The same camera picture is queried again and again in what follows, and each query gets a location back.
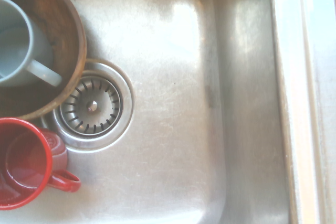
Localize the grey-blue ceramic mug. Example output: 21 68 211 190
0 0 63 88

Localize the red cup with handle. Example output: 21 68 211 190
0 118 82 211

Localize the stainless steel double sink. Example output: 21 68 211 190
0 0 300 224

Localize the metal sink drain strainer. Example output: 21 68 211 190
40 58 135 153

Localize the brown wooden bowl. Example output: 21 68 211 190
0 0 88 121

